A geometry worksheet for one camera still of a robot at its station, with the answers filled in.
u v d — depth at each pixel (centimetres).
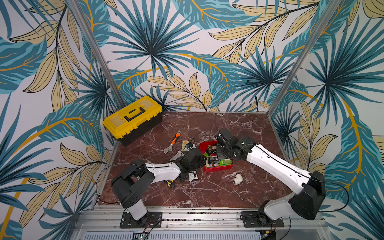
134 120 93
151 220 72
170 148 98
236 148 54
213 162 90
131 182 47
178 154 94
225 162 90
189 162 68
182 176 66
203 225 73
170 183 84
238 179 84
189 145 83
